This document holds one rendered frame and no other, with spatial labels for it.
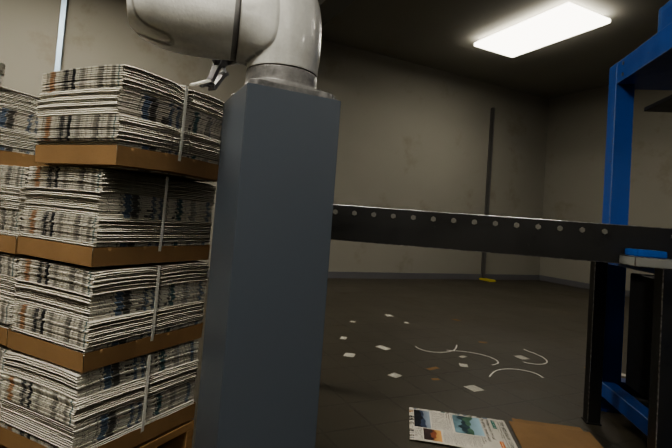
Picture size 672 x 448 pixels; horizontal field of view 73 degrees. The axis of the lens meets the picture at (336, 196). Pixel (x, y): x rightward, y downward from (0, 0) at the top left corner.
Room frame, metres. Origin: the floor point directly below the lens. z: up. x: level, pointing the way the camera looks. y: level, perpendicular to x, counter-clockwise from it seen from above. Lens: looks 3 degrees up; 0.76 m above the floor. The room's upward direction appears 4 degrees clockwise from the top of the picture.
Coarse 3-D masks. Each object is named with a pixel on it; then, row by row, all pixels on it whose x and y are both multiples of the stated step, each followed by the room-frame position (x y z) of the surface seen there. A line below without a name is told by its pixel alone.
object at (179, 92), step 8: (176, 88) 1.14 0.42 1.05; (176, 96) 1.14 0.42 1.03; (184, 96) 1.17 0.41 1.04; (176, 104) 1.14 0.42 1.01; (176, 112) 1.14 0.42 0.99; (176, 120) 1.14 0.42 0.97; (176, 128) 1.14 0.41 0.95; (184, 128) 1.17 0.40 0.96; (176, 136) 1.14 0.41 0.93; (184, 136) 1.17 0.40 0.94; (176, 144) 1.14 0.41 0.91; (184, 144) 1.17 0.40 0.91; (176, 152) 1.15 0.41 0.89; (184, 152) 1.17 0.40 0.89
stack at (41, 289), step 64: (0, 192) 1.18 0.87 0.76; (64, 192) 1.09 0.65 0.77; (128, 192) 1.09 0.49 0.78; (192, 192) 1.27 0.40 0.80; (0, 256) 1.19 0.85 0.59; (0, 320) 1.17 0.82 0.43; (64, 320) 1.06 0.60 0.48; (128, 320) 1.12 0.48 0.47; (192, 320) 1.32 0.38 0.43; (0, 384) 1.15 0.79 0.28; (64, 384) 1.05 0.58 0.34; (128, 384) 1.14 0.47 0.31; (192, 384) 1.34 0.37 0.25
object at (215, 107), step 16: (192, 96) 1.19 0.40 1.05; (208, 96) 1.24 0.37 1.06; (192, 112) 1.19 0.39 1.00; (208, 112) 1.24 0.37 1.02; (192, 128) 1.19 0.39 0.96; (208, 128) 1.25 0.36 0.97; (192, 144) 1.19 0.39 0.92; (208, 144) 1.25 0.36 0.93; (208, 160) 1.26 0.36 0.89; (176, 176) 1.20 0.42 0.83; (192, 176) 1.22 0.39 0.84
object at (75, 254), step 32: (64, 256) 1.06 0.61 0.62; (96, 256) 1.03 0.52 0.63; (128, 256) 1.10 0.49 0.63; (160, 256) 1.19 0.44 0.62; (192, 256) 1.29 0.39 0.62; (32, 352) 1.10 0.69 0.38; (64, 352) 1.05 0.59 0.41; (96, 352) 1.05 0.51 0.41; (128, 352) 1.13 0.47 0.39; (192, 416) 1.35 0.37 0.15
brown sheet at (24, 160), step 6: (0, 150) 1.34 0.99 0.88; (0, 156) 1.34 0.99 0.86; (6, 156) 1.35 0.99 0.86; (12, 156) 1.37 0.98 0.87; (18, 156) 1.39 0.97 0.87; (24, 156) 1.40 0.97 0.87; (30, 156) 1.42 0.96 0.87; (0, 162) 1.34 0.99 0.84; (6, 162) 1.36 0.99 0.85; (12, 162) 1.37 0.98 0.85; (18, 162) 1.39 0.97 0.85; (24, 162) 1.40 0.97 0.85; (30, 162) 1.42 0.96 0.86
